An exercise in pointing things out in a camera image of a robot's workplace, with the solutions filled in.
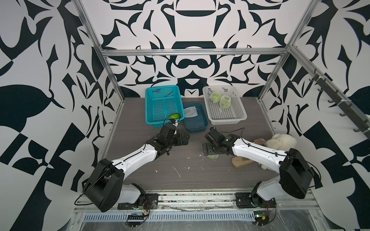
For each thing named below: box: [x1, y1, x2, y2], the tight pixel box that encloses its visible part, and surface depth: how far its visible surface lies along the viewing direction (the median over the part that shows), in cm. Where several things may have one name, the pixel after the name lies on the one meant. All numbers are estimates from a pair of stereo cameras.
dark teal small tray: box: [183, 102, 209, 133], surface depth 108 cm
